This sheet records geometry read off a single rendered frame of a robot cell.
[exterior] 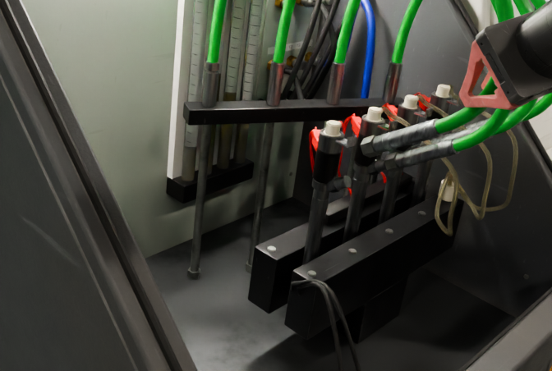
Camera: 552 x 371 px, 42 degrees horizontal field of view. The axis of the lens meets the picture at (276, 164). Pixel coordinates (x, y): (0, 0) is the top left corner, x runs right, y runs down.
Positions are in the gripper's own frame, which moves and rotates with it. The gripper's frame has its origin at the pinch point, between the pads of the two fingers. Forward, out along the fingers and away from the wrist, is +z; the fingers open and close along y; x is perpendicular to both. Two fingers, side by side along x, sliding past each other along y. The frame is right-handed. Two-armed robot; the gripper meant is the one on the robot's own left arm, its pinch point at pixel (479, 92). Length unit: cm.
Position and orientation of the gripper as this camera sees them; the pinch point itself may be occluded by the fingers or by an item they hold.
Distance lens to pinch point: 70.7
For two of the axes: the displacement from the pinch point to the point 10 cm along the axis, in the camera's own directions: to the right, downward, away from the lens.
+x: 4.3, 8.9, -1.6
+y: -8.4, 3.2, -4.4
